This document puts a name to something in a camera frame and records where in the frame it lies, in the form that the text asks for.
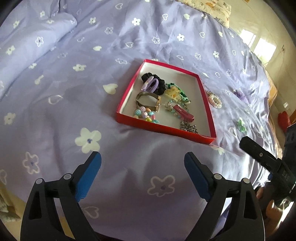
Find red shallow jewelry box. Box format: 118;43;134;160
116;59;217;144

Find person's right hand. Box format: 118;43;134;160
264;200;283;232

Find red object on floor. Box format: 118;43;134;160
277;111;291;133

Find red pink hair clip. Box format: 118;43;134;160
173;104;194;123

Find green fabric scrunchie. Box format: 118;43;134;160
166;83;191;105

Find yellow claw hair clip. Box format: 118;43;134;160
164;86;182;101

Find gold wristwatch green face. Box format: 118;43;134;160
135;92;161;112

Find black velvet scrunchie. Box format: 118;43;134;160
141;72;166;95

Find purple hair clip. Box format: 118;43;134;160
141;76;159;93

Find cartoon print pillow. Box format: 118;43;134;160
180;0;232;29

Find purple floral bed sheet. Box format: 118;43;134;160
1;1;275;240

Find green bow hair tie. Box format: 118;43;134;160
236;117;247;133

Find purple fuzzy hair tie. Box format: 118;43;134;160
233;88;251;102

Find white pearl bracelet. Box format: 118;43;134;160
206;90;223;109

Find dark metal chain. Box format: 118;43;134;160
179;120;199;135

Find teal bead bracelet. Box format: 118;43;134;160
162;99;192;119

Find pastel bead bracelet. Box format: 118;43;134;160
133;106;160;123

